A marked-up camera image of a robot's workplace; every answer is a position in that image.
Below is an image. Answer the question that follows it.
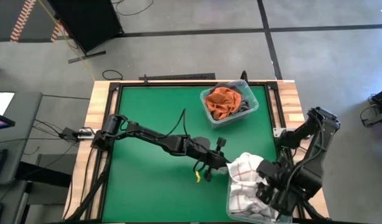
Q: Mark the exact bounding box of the white grey patterned cloth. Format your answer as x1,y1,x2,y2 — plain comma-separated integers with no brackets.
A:
226,151,281,215

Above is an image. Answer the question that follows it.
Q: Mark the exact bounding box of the black floor equipment with cables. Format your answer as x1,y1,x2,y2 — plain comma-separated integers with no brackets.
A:
360,86,382,128

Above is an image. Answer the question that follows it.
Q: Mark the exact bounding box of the clear plastic bin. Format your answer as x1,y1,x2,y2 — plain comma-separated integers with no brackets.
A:
199,79,260,129
225,166,294,224

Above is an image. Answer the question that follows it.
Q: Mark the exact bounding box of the dark gray waffle towel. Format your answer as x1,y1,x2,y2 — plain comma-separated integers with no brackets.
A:
234,90,253,118

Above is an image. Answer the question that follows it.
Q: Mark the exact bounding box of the black aluminium table frame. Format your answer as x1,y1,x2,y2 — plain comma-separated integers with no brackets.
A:
96,81,296,223

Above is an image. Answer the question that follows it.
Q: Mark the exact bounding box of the black floor cable loop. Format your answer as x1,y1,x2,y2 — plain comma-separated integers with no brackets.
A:
101,69,124,81

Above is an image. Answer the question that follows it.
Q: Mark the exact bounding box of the black adapter box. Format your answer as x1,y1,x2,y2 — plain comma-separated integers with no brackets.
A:
59,126,83,142

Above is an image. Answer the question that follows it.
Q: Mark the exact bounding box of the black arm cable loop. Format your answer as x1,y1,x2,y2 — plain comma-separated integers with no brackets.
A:
161,108,192,141

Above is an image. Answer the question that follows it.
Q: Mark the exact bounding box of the gray desk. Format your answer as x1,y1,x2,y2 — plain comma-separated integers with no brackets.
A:
0,91,44,187

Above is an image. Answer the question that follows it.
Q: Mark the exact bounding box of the black partition panel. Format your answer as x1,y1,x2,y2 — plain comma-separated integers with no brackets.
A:
47,0,124,65

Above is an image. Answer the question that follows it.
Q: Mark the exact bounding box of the black cable bundle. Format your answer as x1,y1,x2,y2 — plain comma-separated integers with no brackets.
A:
65,146,113,223

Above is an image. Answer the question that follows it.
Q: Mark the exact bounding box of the light gray waffle towel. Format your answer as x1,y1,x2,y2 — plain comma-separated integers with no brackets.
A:
230,203,277,222

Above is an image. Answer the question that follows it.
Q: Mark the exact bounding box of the tilted monitor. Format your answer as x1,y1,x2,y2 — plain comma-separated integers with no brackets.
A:
0,111,16,131

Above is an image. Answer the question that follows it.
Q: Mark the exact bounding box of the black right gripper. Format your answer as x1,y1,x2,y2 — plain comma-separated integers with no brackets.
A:
255,159,297,213

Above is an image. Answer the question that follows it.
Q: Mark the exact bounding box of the yellow cable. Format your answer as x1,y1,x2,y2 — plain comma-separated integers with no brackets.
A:
37,0,96,82

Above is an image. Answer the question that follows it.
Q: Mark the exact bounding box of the orange towel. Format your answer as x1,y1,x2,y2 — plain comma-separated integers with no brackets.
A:
205,86,243,121

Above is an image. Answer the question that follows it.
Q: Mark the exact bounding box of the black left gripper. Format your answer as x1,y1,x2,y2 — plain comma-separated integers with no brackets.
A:
187,136,232,182

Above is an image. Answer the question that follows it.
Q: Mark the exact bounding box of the dark mat with striped edge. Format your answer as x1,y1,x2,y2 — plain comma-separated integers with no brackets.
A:
0,0,65,43

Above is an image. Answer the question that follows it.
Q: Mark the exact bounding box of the silver mounting bracket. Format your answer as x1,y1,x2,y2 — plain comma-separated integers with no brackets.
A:
273,126,288,138
78,128,96,139

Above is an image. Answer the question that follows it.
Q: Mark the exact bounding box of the long black bar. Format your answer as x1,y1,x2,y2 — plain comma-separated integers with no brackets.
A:
139,73,217,81

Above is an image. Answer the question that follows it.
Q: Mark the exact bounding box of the white sheet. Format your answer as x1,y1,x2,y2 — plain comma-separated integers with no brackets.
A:
0,91,16,118

